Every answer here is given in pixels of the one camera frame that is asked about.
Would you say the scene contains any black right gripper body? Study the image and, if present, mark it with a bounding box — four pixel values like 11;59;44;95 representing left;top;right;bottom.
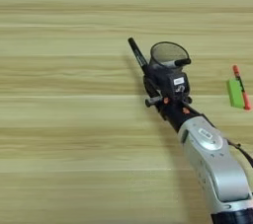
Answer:
144;77;203;133

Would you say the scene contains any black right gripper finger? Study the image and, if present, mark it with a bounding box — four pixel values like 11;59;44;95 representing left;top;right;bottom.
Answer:
142;75;161;99
148;63;168;79

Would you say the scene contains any green eraser block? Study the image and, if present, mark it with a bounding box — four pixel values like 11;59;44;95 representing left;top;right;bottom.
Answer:
225;77;245;110

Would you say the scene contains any red and black marker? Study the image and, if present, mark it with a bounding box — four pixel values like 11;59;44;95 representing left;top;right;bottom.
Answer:
231;64;252;112

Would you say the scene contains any black mesh pen cup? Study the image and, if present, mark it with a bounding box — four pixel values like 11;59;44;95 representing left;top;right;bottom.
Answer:
148;40;192;71

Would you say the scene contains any black box with white label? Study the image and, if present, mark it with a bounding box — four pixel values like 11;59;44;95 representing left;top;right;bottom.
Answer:
166;71;191;101

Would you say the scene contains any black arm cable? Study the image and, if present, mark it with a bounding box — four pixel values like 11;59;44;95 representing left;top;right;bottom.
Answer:
226;138;253;169

